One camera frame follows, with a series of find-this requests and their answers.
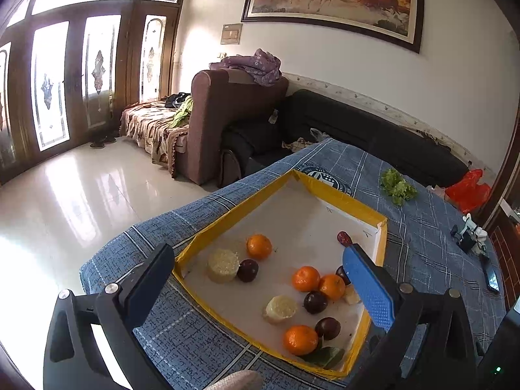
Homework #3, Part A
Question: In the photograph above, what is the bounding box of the black garment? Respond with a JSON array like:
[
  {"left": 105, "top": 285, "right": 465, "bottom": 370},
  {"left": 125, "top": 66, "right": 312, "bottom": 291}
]
[{"left": 164, "top": 93, "right": 191, "bottom": 110}]

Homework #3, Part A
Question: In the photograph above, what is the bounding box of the green lettuce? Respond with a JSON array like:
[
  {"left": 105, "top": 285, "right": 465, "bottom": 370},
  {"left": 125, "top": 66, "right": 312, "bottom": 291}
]
[{"left": 380, "top": 168, "right": 418, "bottom": 207}]

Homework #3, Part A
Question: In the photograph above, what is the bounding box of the round pale cake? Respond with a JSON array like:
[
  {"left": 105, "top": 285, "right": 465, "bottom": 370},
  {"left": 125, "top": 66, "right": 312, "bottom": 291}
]
[
  {"left": 207, "top": 249, "right": 240, "bottom": 284},
  {"left": 262, "top": 295, "right": 298, "bottom": 325}
]

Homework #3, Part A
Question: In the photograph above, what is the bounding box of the black leather sofa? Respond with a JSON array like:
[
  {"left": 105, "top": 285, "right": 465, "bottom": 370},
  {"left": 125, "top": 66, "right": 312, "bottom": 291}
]
[{"left": 219, "top": 89, "right": 470, "bottom": 189}]

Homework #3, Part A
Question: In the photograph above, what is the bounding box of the beige knit clothing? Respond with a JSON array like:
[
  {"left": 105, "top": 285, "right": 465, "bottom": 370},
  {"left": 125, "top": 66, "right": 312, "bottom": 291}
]
[{"left": 209, "top": 369, "right": 265, "bottom": 390}]

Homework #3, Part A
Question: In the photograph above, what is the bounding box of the white and black gadget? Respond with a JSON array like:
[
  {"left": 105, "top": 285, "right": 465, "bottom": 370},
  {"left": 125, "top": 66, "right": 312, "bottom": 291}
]
[{"left": 450, "top": 213, "right": 490, "bottom": 258}]

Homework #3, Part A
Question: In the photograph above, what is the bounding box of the round pale cake centre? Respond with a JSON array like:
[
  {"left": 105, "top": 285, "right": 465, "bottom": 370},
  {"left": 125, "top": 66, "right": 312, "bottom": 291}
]
[{"left": 262, "top": 295, "right": 298, "bottom": 325}]

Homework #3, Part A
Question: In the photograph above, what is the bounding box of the red plastic bag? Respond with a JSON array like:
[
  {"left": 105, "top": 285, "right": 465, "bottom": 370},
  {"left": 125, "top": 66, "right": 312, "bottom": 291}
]
[{"left": 445, "top": 169, "right": 492, "bottom": 215}]

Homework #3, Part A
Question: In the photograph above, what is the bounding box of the brown sofa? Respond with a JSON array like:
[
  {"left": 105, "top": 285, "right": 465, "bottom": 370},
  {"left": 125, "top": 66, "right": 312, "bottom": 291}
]
[{"left": 175, "top": 68, "right": 290, "bottom": 185}]

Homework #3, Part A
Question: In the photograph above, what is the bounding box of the wooden glass door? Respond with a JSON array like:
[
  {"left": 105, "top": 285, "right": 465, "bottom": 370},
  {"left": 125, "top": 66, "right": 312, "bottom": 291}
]
[{"left": 0, "top": 0, "right": 191, "bottom": 188}]

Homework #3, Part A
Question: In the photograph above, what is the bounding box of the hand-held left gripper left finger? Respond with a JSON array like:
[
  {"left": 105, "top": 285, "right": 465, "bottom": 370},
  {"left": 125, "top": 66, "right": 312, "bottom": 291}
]
[{"left": 43, "top": 243, "right": 175, "bottom": 390}]

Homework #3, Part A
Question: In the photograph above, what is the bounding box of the purple floral cloth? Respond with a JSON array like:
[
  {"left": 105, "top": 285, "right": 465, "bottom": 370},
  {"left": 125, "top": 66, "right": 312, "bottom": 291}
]
[{"left": 209, "top": 48, "right": 282, "bottom": 87}]

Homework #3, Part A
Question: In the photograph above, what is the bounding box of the round pale cake left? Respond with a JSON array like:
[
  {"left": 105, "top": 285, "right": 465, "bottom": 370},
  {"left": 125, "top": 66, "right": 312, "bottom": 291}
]
[{"left": 207, "top": 249, "right": 240, "bottom": 284}]

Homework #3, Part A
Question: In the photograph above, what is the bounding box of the blue plaid tablecloth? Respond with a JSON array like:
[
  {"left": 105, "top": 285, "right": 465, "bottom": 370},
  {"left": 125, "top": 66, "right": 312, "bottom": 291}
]
[{"left": 79, "top": 138, "right": 508, "bottom": 390}]

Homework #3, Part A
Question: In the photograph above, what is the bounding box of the green garment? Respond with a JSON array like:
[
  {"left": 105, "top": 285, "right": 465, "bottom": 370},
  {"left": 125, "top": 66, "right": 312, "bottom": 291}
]
[{"left": 170, "top": 97, "right": 195, "bottom": 128}]

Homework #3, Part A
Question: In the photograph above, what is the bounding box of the patterned rag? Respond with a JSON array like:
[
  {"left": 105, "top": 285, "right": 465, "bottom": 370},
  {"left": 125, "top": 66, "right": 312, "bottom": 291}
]
[{"left": 282, "top": 137, "right": 318, "bottom": 153}]

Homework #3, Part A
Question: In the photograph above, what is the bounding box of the orange with green leaf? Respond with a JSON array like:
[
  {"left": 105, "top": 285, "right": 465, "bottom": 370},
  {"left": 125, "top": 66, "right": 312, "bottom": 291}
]
[{"left": 283, "top": 325, "right": 346, "bottom": 370}]

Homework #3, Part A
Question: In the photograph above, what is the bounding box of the yellow cardboard box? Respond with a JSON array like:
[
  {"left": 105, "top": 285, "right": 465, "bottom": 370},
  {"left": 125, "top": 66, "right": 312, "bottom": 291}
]
[{"left": 173, "top": 169, "right": 388, "bottom": 380}]

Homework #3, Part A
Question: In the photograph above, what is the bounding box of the small wall plaque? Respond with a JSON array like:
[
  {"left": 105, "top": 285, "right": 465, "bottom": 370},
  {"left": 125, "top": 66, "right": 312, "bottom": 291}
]
[{"left": 220, "top": 23, "right": 243, "bottom": 45}]

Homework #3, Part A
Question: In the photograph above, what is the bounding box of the black phone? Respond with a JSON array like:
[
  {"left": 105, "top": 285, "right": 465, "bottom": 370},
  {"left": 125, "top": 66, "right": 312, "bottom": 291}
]
[{"left": 483, "top": 264, "right": 502, "bottom": 295}]

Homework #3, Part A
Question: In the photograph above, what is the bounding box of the brown patterned sofa blanket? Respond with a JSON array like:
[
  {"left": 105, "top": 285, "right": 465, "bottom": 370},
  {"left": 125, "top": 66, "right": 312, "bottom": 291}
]
[{"left": 120, "top": 99, "right": 191, "bottom": 179}]

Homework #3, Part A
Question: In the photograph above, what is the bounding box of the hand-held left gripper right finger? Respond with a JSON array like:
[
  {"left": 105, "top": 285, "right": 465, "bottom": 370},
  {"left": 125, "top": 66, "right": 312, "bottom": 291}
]
[{"left": 342, "top": 244, "right": 482, "bottom": 390}]

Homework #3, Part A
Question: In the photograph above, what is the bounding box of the wooden cabinet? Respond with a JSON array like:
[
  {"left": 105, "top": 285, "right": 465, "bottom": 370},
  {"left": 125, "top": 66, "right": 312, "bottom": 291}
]
[{"left": 475, "top": 130, "right": 520, "bottom": 293}]

